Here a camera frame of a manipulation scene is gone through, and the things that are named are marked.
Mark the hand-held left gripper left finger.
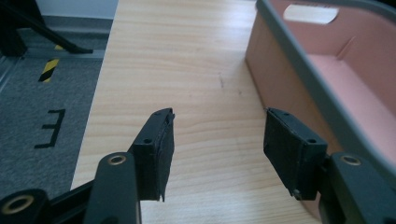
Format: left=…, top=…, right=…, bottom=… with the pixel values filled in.
left=83, top=107, right=176, bottom=224

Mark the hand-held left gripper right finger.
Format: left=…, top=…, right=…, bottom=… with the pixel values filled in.
left=262, top=107, right=396, bottom=224

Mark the pink storage bin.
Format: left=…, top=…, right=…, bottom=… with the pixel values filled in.
left=244, top=0, right=396, bottom=221

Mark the black tape floor mark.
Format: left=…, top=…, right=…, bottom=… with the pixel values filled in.
left=34, top=108, right=66, bottom=149

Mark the yellow black striped floor tape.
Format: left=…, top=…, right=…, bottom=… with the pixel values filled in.
left=37, top=58, right=60, bottom=84

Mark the black stand leg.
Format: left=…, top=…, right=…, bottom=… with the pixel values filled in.
left=0, top=0, right=94, bottom=58

